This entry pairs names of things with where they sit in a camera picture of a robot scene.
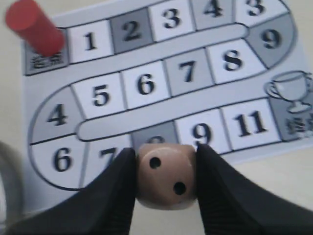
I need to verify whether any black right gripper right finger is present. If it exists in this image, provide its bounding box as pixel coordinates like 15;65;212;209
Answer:
196;144;313;235

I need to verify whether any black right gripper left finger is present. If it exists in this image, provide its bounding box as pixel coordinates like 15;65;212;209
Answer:
5;148;136;235

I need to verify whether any wooden die with black pips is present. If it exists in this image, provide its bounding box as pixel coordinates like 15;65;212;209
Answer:
136;143;197;211

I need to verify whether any red cylinder game piece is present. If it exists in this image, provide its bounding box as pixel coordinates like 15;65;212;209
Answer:
4;0;65;57

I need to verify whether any round stainless steel bowl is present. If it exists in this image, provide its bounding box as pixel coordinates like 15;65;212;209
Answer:
0;142;23;228

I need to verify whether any printed paper game board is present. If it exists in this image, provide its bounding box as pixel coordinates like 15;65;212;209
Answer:
22;0;313;214

